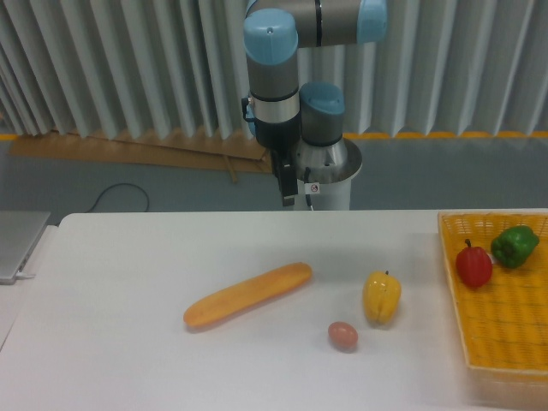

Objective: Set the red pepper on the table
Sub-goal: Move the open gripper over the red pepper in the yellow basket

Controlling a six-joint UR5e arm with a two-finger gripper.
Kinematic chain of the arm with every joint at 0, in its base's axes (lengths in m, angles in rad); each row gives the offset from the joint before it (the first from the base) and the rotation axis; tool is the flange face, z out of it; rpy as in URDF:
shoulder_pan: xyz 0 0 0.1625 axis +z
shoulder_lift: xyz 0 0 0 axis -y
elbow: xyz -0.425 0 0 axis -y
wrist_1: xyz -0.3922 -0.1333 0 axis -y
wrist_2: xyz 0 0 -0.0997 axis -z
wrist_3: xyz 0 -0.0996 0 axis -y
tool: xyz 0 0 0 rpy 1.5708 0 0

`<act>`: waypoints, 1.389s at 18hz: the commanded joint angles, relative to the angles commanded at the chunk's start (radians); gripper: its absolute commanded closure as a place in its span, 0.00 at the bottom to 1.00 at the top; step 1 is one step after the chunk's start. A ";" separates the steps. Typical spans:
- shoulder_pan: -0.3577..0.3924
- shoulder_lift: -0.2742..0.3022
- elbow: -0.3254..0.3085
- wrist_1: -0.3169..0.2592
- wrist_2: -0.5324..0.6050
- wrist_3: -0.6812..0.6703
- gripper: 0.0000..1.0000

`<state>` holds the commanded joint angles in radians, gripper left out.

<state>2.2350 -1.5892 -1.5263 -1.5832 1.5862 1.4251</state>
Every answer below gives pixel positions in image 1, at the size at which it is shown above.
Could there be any black floor cable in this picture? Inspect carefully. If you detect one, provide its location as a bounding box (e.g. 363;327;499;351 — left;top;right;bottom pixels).
83;182;151;212

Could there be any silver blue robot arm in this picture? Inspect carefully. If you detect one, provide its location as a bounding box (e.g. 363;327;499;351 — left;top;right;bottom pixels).
241;1;387;211

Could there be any grey pleated curtain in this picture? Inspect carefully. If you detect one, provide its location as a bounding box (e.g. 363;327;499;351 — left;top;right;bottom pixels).
1;1;547;139

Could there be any yellow woven basket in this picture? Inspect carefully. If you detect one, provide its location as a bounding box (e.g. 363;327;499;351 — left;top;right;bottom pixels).
438;211;547;380

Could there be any silver laptop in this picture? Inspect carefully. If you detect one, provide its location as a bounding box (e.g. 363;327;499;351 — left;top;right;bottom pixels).
1;211;50;285

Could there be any brown egg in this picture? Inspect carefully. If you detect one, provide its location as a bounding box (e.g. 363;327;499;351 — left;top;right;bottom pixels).
328;321;359;351

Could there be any long baguette bread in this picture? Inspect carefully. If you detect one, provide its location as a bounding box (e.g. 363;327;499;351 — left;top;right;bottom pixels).
182;262;313;329

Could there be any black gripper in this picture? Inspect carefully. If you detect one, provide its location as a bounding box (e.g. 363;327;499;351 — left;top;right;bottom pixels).
254;118;301;206

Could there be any red bell pepper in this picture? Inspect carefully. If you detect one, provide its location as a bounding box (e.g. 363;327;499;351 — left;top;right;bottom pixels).
456;239;492;289

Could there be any green bell pepper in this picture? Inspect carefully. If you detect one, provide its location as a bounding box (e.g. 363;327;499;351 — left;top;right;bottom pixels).
491;225;539;269

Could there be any brown cardboard sheet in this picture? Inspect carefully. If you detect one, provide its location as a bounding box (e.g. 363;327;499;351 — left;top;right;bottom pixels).
9;127;271;182

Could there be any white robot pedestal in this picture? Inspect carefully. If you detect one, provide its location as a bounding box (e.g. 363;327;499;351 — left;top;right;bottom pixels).
285;176;353;211

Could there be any yellow bell pepper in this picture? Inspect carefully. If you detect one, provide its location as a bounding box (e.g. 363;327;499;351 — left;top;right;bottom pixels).
362;271;402;325

